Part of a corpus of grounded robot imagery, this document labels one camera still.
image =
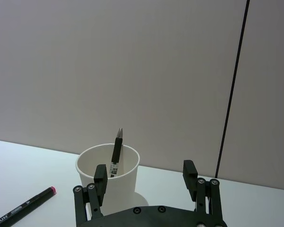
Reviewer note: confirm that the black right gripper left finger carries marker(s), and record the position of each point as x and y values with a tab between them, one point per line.
100	183

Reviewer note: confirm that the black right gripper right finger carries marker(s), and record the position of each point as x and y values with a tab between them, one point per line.
201	189

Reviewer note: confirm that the white paper cup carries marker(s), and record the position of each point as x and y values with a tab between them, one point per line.
109	176

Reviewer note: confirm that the black ballpoint pen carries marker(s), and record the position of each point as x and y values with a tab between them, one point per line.
115	153

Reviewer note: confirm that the black marker with pink end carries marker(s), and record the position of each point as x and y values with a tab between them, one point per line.
22	206

